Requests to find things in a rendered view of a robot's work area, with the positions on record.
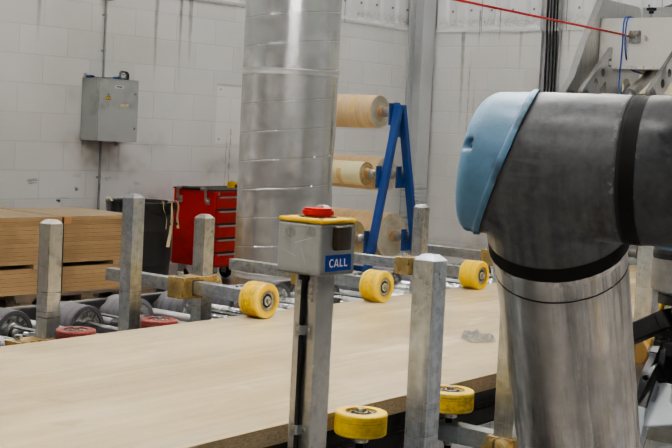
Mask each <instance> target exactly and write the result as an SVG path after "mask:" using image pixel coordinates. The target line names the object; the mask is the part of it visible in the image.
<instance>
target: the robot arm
mask: <svg viewBox="0 0 672 448"><path fill-rule="evenodd" d="M455 204H456V214H457V218H458V222H459V224H460V225H461V226H462V228H463V229H464V230H466V231H471V232H472V233H473V234H474V235H479V234H480V233H486V234H487V240H488V247H489V254H490V258H491V260H492V262H493V264H494V268H495V276H496V283H497V291H498V299H499V306H500V314H501V322H502V329H503V337H504V345H505V352H506V360H507V368H508V375H509V383H510V390H511V398H512V406H513V413H514V421H515V429H516V436H517V444H518V448H643V447H644V444H645V441H646V439H647V433H648V429H649V428H662V427H672V403H671V400H672V386H671V385H670V384H672V307H671V308H667V309H662V310H660V311H657V312H655V313H653V314H650V315H648V316H646V317H644V318H641V319H639V320H637V321H634V322H632V306H631V291H630V276H629V260H628V252H629V250H630V246H631V245H636V246H653V259H652V276H651V288H652V289H653V290H655V291H658V303H660V304H663V305H668V306H672V96H668V95H652V96H639V95H622V94H591V93H561V92H541V90H540V89H534V90H532V91H531V92H499V93H495V94H493V95H491V96H489V97H488V98H486V99H485V100H484V101H483V102H482V103H481V104H480V106H479V107H478V108H477V110H476V111H475V113H474V115H473V117H472V119H471V121H470V124H469V126H468V129H467V132H466V135H465V138H464V141H463V145H462V149H461V154H460V158H459V164H458V170H457V178H456V190H455ZM652 337H654V341H653V345H652V347H651V349H650V352H649V357H648V360H647V362H646V364H645V366H644V368H643V370H642V373H641V376H640V380H639V386H638V391H637V382H636V367H635V352H634V345H636V344H638V343H640V342H643V341H645V340H647V339H650V338H652Z"/></svg>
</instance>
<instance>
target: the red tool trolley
mask: <svg viewBox="0 0 672 448"><path fill-rule="evenodd" d="M173 188H175V190H174V201H175V200H177V201H178V202H179V215H178V220H179V228H177V225H174V226H173V237H172V261H171V262H172V263H178V270H177V271H182V272H184V275H187V274H189V272H188V270H187V269H186V264H187V265H193V242H194V219H195V217H196V216H197V215H199V214H210V215H212V216H213V217H214V218H215V233H214V256H213V274H217V268H219V267H220V268H219V273H220V275H221V276H222V277H229V276H230V275H231V270H229V259H232V258H234V249H235V227H236V205H237V189H236V188H227V186H178V185H177V186H174V187H173ZM177 201H176V202H177ZM177 271H176V272H177ZM217 275H218V274H217Z"/></svg>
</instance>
